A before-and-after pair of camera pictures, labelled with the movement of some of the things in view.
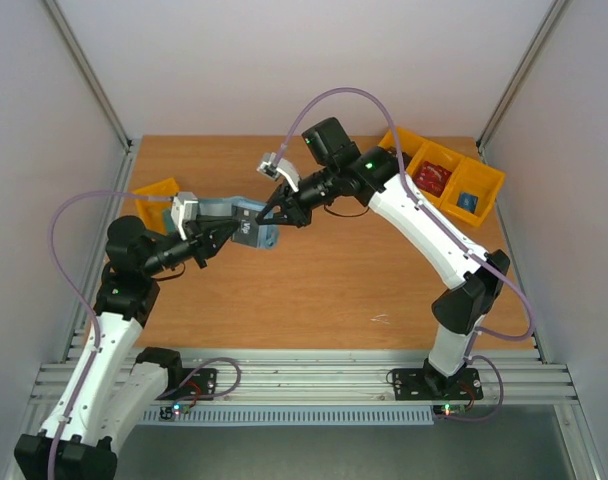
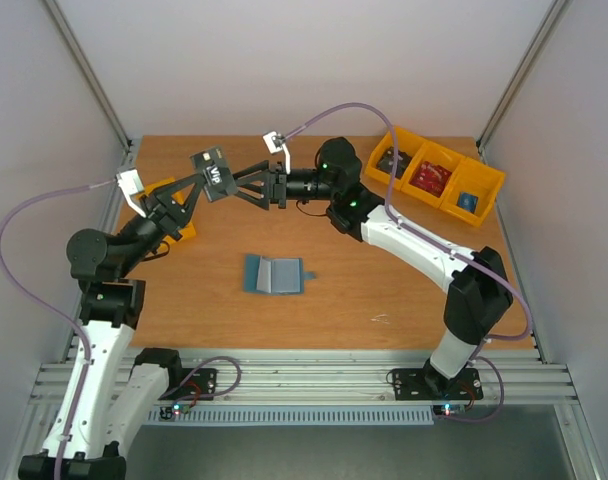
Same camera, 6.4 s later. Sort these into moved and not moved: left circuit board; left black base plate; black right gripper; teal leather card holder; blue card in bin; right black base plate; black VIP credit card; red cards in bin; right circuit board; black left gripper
Moved: black left gripper; teal leather card holder; black right gripper; black VIP credit card
Not moved: left black base plate; right black base plate; left circuit board; right circuit board; blue card in bin; red cards in bin
